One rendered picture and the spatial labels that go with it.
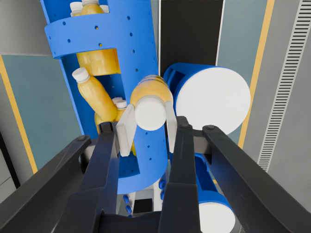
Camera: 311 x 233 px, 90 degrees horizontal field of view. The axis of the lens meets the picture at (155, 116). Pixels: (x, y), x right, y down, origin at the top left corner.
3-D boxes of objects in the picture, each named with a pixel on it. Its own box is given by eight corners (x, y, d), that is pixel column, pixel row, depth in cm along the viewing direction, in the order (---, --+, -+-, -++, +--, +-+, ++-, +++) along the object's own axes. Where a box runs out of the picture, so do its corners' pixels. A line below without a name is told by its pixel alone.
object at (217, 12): (157, 153, 185) (158, 161, 171) (158, 3, 134) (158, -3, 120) (201, 153, 186) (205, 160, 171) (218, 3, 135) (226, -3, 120)
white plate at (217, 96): (237, 52, 52) (235, 52, 53) (163, 91, 56) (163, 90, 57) (259, 120, 60) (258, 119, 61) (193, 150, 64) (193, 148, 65)
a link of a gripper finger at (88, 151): (115, 162, 12) (77, 165, 12) (126, 133, 17) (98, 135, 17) (111, 144, 11) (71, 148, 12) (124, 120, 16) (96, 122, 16)
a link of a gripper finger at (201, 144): (179, 139, 11) (221, 136, 11) (173, 115, 16) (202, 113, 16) (180, 156, 12) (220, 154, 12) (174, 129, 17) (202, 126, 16)
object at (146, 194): (136, 193, 86) (132, 221, 72) (135, 188, 85) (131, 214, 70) (154, 192, 86) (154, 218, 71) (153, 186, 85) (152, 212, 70)
